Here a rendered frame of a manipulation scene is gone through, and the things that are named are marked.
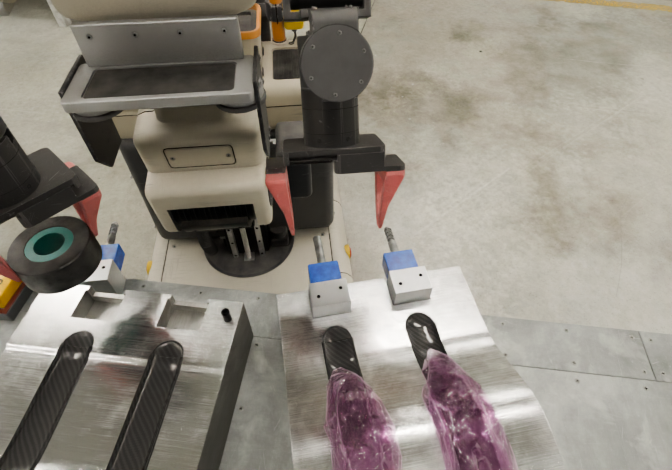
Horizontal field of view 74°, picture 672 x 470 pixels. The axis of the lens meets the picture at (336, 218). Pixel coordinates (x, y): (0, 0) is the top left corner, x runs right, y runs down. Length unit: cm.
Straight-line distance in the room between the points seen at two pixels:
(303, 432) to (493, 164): 183
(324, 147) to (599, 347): 48
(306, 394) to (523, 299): 129
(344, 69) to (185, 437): 39
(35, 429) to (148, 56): 48
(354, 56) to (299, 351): 36
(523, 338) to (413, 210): 126
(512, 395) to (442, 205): 145
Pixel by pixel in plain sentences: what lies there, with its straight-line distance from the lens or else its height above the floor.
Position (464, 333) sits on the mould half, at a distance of 60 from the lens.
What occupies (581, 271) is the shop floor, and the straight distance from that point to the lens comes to 190.
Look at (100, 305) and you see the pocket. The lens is 66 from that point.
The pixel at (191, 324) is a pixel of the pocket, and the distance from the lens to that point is 60.
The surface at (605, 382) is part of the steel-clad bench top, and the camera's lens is 70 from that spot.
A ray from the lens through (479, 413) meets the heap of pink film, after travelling 49.
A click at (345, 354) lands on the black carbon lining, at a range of 57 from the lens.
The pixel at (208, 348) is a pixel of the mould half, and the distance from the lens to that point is 55.
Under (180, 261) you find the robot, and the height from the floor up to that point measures 28.
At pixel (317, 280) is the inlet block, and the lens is 60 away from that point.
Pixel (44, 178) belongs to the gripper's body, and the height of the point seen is 109.
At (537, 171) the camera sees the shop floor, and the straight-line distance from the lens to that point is 222.
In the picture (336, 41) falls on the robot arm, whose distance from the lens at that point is 36.
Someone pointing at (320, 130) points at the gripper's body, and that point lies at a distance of 44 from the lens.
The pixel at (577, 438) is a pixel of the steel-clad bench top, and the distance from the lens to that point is 66.
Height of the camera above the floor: 137
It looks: 49 degrees down
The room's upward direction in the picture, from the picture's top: straight up
